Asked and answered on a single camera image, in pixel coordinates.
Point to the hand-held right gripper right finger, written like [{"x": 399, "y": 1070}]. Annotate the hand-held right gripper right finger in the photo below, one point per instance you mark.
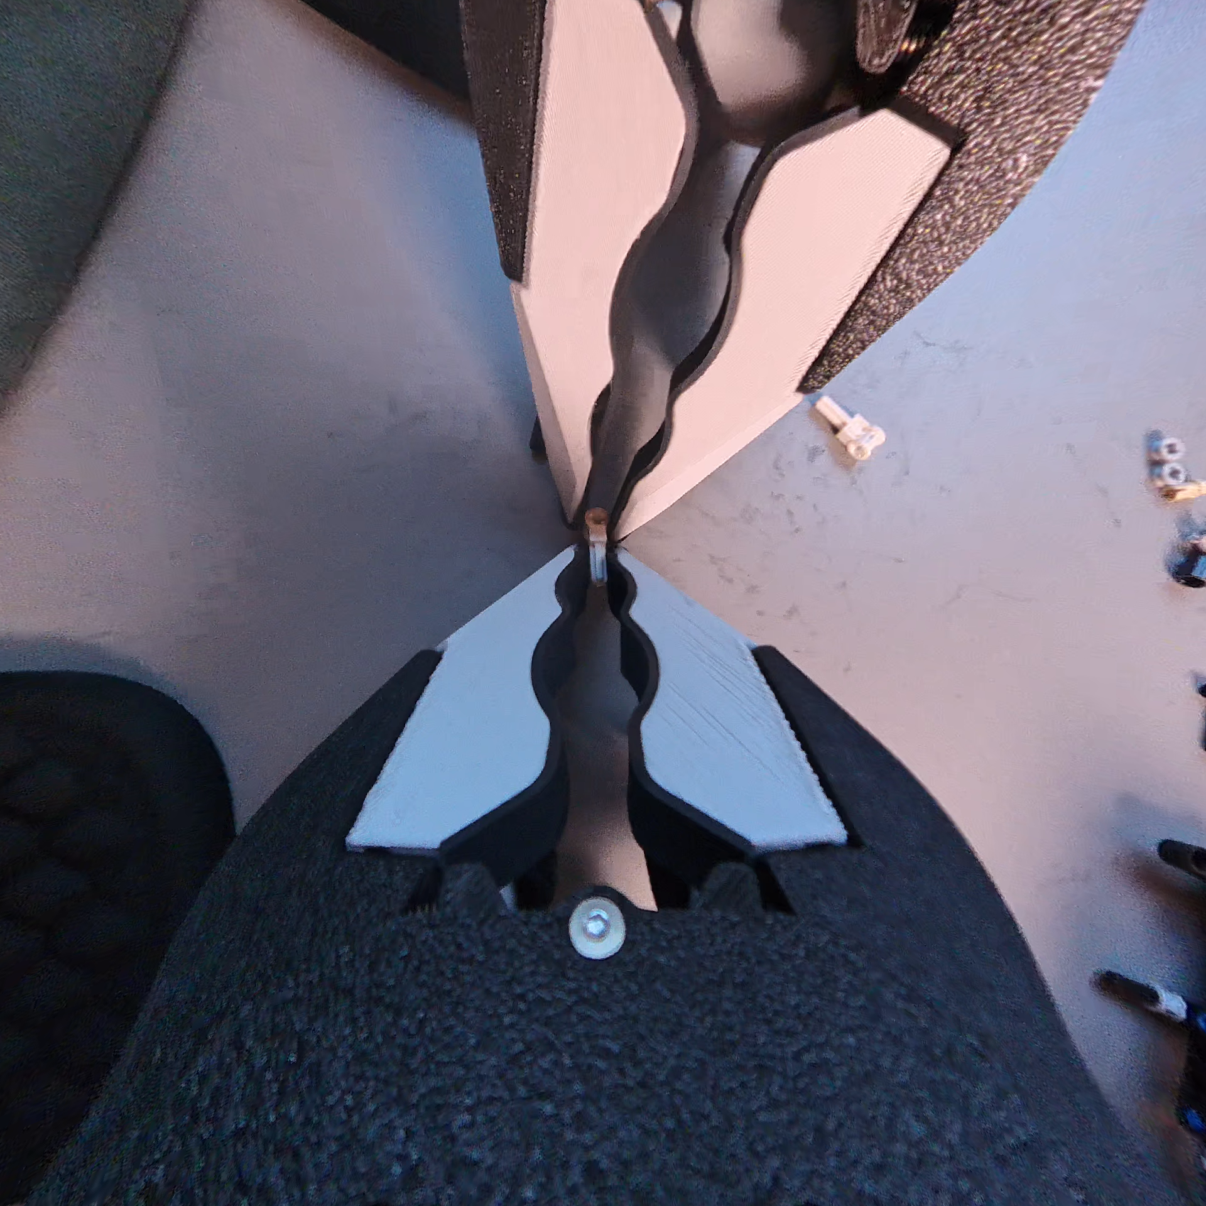
[{"x": 744, "y": 744}]

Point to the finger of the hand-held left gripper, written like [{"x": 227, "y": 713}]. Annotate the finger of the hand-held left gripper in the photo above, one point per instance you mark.
[
  {"x": 593, "y": 170},
  {"x": 810, "y": 245}
]

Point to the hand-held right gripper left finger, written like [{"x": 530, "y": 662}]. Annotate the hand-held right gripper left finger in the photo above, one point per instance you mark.
[{"x": 461, "y": 744}]

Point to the white lego connector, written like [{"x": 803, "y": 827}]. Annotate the white lego connector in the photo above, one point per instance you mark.
[
  {"x": 599, "y": 556},
  {"x": 853, "y": 431}
]

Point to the cluster of small lego pieces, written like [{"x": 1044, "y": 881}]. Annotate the cluster of small lego pieces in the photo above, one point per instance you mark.
[{"x": 1169, "y": 467}]

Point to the white lego monster truck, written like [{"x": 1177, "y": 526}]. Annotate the white lego monster truck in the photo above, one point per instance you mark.
[{"x": 1140, "y": 998}]

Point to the black wrist rest pad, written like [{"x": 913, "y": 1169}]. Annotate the black wrist rest pad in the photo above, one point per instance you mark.
[{"x": 93, "y": 848}]

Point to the person's green sweatshirt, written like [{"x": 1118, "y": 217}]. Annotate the person's green sweatshirt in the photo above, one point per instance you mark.
[{"x": 66, "y": 170}]

